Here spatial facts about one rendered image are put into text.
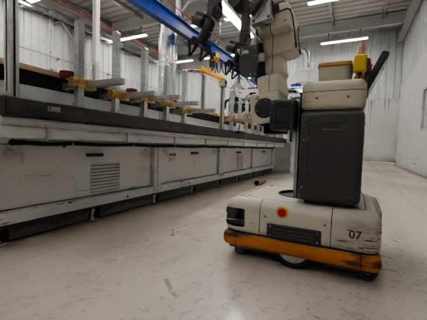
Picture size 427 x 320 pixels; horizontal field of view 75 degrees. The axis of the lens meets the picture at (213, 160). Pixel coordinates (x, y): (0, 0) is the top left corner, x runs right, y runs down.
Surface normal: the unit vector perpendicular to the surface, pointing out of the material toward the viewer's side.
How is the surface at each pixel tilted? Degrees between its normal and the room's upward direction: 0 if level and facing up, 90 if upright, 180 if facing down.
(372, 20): 90
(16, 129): 90
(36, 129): 90
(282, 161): 90
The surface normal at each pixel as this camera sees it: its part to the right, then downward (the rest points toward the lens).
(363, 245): -0.45, 0.04
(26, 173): 0.89, 0.06
